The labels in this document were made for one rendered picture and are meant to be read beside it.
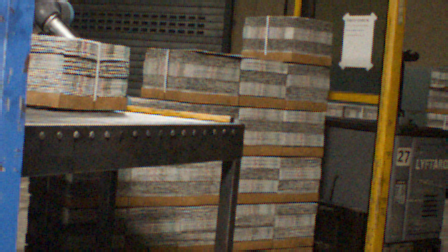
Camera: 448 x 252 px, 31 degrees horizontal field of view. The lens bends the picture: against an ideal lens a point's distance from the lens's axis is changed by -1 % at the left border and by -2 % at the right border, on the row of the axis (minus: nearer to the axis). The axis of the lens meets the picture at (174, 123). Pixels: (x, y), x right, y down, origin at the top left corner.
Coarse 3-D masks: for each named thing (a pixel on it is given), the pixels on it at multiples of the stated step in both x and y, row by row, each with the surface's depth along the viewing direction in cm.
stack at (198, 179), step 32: (256, 128) 392; (256, 160) 393; (64, 192) 339; (96, 192) 342; (128, 192) 354; (160, 192) 362; (192, 192) 373; (256, 192) 395; (32, 224) 361; (64, 224) 337; (96, 224) 344; (128, 224) 354; (160, 224) 364; (192, 224) 374; (256, 224) 397
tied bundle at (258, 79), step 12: (252, 60) 386; (240, 72) 385; (252, 72) 387; (264, 72) 393; (276, 72) 395; (240, 84) 384; (252, 84) 388; (264, 84) 393; (276, 84) 397; (240, 96) 384; (252, 96) 389; (264, 96) 393; (276, 96) 397; (276, 108) 400
